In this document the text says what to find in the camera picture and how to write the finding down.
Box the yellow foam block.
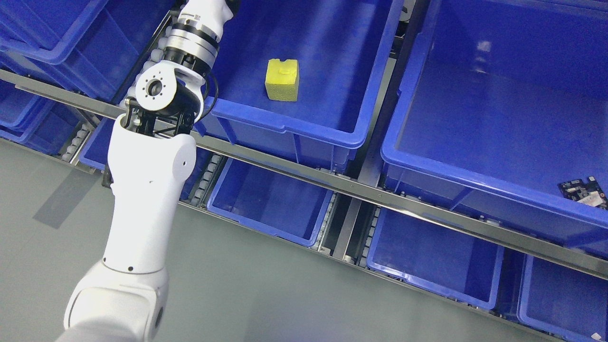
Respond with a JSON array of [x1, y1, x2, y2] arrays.
[[265, 58, 299, 102]]

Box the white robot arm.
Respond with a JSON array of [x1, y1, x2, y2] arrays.
[[58, 0, 240, 342]]

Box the blue bin lower middle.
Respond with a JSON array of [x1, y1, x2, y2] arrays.
[[206, 159, 333, 247]]

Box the metal shelf rack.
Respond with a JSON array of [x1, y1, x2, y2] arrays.
[[0, 0, 608, 333]]

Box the blue bin centre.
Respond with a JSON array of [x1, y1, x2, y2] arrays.
[[195, 0, 403, 173]]

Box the blue bin lower right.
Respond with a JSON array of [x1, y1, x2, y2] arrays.
[[366, 209, 504, 310]]

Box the blue bin top right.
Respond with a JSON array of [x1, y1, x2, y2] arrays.
[[380, 0, 608, 258]]

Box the blue bin upper left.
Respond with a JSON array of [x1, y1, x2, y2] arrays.
[[1, 0, 175, 102]]

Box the green circuit board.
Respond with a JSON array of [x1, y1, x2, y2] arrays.
[[558, 177, 608, 210]]

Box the blue bin bottom corner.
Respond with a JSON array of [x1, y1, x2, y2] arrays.
[[515, 256, 608, 342]]

